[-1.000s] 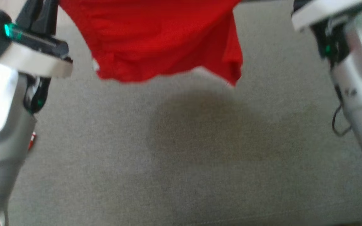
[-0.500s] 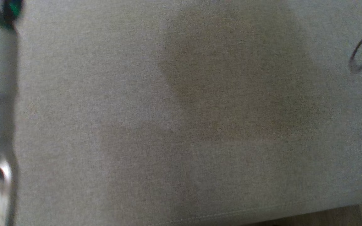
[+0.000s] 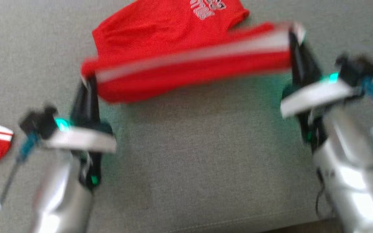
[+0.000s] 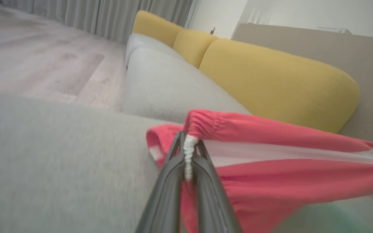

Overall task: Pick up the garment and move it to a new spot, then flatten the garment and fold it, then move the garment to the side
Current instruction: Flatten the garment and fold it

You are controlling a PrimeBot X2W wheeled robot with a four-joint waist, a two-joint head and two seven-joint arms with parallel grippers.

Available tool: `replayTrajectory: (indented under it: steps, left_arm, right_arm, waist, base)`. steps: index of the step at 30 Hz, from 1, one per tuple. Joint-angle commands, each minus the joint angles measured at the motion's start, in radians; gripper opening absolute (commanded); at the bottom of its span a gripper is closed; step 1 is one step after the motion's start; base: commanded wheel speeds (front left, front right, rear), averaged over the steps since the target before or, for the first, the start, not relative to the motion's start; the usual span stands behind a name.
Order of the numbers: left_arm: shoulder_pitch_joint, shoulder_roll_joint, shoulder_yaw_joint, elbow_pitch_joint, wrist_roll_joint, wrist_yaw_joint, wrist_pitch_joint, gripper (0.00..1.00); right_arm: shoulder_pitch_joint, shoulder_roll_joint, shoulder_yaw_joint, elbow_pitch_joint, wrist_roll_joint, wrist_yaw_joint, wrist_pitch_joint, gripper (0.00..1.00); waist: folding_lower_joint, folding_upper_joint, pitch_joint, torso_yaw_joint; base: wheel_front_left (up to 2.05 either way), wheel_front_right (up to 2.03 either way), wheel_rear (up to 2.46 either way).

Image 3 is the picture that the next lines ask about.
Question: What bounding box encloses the red basketball jersey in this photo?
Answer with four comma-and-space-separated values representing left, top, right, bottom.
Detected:
81, 0, 306, 105

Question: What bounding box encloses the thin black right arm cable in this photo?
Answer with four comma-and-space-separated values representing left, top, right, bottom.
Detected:
315, 167, 334, 221

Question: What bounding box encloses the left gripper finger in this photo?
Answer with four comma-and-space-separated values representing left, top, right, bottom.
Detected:
71, 78, 91, 127
90, 76, 102, 125

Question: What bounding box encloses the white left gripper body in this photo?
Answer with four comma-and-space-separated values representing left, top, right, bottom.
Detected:
42, 121, 117, 192

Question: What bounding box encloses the large grey sofa seat cushion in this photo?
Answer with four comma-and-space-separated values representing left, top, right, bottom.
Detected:
0, 0, 373, 233

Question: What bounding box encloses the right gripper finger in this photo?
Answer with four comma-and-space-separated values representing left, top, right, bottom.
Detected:
300, 40, 322, 85
288, 31, 303, 87

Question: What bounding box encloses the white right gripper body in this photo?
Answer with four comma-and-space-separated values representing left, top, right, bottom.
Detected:
280, 73, 358, 153

